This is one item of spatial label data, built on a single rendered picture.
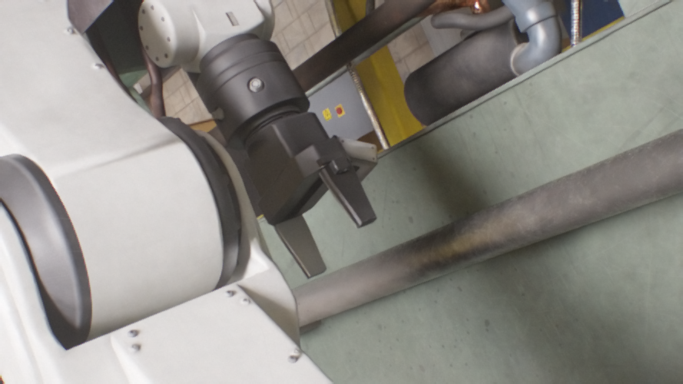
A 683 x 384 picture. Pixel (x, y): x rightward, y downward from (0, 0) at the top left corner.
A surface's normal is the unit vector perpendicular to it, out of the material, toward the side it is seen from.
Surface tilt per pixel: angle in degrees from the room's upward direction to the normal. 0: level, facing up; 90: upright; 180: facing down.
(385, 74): 90
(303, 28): 90
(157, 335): 49
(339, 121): 90
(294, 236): 77
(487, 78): 116
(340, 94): 90
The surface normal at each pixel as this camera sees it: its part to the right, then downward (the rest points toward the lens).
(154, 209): 0.51, -0.25
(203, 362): 0.12, -0.82
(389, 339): -0.72, 0.25
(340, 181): 0.41, -0.48
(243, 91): -0.23, -0.17
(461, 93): -0.48, 0.62
